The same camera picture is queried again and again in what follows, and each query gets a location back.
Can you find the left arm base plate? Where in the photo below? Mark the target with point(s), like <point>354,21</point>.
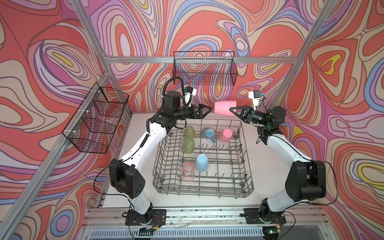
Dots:
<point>156,217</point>

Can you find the blue floral ceramic mug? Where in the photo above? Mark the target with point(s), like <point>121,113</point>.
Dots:
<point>208,134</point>

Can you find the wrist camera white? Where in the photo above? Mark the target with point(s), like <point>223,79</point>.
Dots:
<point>190,92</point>
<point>255,96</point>

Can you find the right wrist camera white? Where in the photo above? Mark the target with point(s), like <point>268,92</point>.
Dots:
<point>255,96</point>

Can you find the light blue mug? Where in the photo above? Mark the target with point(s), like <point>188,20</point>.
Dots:
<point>202,163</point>

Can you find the pink plastic cup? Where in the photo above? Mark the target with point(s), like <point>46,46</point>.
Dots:
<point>223,107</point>
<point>225,135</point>

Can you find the grey wire dish rack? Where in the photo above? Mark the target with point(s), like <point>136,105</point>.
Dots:
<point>229,173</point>

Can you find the green glass cup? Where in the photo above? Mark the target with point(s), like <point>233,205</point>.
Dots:
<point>189,133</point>
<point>188,146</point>

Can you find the black wire basket back wall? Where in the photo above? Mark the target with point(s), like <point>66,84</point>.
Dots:
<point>206,68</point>

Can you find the black wire basket left wall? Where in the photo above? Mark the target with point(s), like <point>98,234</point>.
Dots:
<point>100,115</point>

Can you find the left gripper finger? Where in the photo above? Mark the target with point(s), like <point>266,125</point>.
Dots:
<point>206,108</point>
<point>205,112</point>

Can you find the black wire basket wall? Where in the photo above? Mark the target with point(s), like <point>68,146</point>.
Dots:
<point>206,68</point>
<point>100,115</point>

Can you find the clear pink glass cup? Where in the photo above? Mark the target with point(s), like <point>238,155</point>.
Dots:
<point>188,172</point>

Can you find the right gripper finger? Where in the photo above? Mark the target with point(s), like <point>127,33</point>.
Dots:
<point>240,108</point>
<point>238,113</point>

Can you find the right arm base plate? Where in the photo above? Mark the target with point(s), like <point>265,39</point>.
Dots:
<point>257,216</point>

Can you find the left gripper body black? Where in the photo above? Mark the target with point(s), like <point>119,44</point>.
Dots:
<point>187,113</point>

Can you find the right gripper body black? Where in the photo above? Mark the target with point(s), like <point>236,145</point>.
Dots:
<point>257,116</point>

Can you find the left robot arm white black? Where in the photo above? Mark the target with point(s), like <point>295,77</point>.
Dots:
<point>125,173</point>

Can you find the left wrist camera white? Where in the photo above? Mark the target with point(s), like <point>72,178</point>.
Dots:
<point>190,92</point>

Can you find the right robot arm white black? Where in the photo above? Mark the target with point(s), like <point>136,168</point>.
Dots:
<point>306,180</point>

